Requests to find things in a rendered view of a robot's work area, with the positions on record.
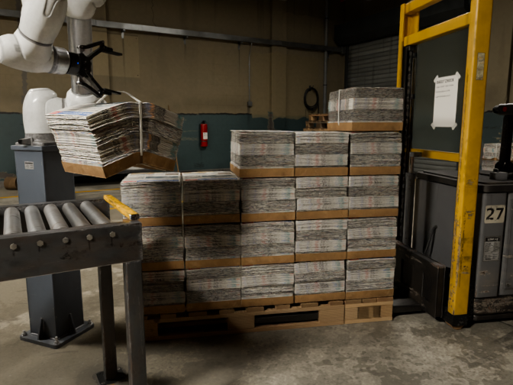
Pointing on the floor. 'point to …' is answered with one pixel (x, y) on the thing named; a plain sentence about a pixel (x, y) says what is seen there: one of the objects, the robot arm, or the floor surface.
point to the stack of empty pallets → (317, 123)
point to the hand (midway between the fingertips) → (117, 72)
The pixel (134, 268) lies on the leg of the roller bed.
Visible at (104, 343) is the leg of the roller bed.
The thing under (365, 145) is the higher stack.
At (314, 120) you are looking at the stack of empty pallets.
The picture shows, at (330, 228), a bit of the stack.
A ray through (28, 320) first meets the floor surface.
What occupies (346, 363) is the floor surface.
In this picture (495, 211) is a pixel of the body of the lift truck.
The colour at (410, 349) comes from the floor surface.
